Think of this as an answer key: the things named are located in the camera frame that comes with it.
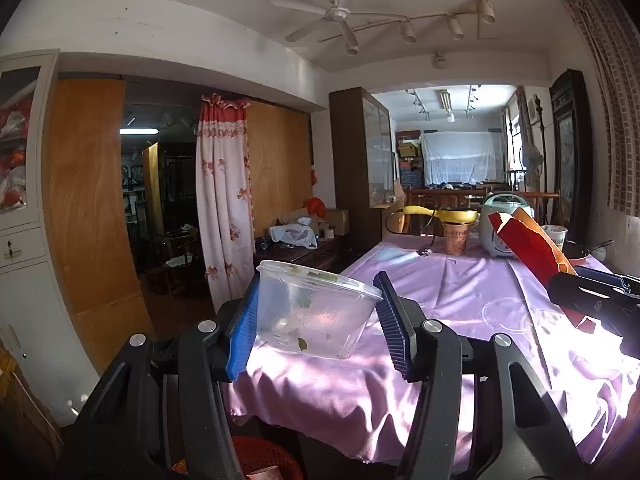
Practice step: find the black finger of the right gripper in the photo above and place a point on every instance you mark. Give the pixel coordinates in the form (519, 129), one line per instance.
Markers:
(610, 298)

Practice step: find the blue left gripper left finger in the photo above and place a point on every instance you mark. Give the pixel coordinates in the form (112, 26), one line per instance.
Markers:
(242, 329)

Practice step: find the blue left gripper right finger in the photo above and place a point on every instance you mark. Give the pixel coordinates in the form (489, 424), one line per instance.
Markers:
(398, 331)

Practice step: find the clear plastic container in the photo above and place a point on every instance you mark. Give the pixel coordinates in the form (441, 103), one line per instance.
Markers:
(312, 311)

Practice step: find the red snack bag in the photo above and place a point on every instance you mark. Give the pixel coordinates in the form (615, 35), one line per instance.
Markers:
(526, 238)

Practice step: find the red trash basket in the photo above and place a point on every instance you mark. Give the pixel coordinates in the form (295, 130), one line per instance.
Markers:
(258, 456)

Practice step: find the red frying pan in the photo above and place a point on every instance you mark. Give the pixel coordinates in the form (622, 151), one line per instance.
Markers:
(575, 253)

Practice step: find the dark wooden cabinet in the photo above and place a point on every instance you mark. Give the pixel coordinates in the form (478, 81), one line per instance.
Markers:
(331, 255)

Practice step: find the green noodle cup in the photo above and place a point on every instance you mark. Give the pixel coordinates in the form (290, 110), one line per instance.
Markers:
(557, 234)

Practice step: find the purple tablecloth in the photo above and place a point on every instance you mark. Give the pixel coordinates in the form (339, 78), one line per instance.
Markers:
(364, 408)

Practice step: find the orange noodle cup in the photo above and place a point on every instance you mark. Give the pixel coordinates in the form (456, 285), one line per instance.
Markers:
(456, 236)

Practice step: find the white red floral curtain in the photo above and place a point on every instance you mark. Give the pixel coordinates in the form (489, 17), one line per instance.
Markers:
(224, 197)

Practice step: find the white plastic bag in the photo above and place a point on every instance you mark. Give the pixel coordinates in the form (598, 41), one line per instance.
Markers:
(298, 234)

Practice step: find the silver rice cooker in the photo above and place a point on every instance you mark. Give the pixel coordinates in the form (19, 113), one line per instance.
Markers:
(504, 204)

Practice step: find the standing electric fan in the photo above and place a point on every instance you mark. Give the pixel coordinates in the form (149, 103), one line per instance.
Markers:
(532, 161)

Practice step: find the white sheet backdrop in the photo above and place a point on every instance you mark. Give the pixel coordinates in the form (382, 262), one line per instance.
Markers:
(462, 156)

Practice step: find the glass display cabinet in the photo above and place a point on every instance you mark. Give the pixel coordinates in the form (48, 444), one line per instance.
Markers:
(363, 163)

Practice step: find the white cupboard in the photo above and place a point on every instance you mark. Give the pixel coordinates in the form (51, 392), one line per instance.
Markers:
(35, 326)

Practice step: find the white ceiling fan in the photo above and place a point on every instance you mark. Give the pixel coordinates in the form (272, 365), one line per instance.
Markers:
(337, 13)

